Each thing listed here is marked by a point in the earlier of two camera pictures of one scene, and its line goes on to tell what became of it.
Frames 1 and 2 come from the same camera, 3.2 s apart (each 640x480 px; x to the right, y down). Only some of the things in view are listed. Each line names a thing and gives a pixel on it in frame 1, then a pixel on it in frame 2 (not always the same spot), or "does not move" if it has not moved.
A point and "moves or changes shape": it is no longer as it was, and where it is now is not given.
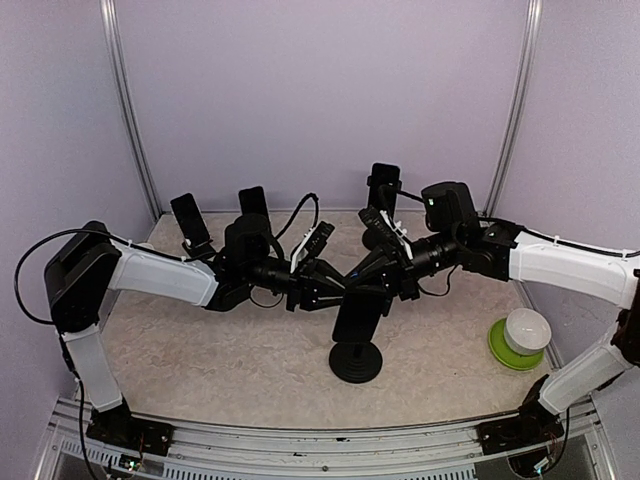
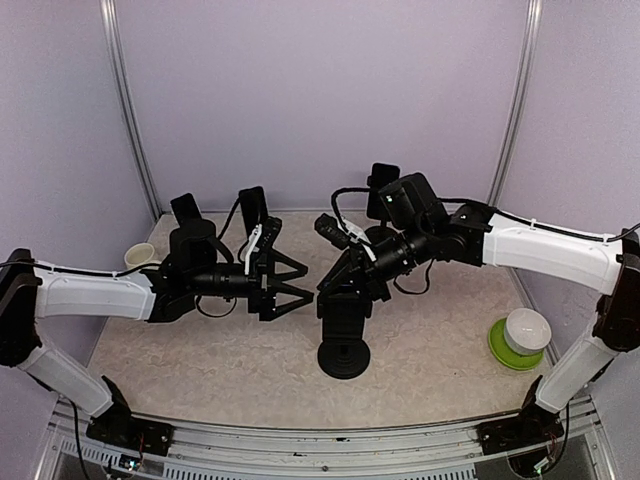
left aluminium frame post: x=111 y=24 does not move
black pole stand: x=356 y=358 moves or changes shape
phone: x=253 y=201 does not move
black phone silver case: x=190 y=219 does not move
